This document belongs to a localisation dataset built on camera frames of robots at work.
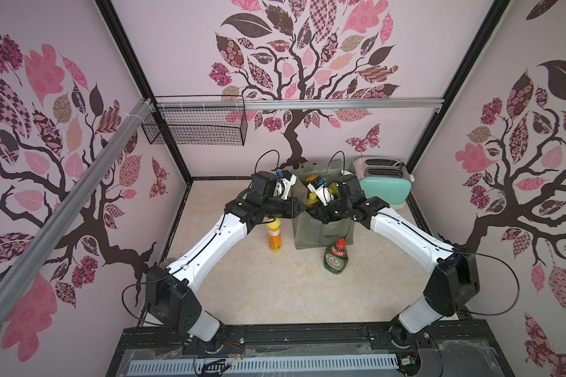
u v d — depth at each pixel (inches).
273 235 32.8
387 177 39.9
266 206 24.5
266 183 22.5
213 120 37.3
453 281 16.9
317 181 28.0
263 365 27.4
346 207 24.3
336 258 31.7
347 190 25.0
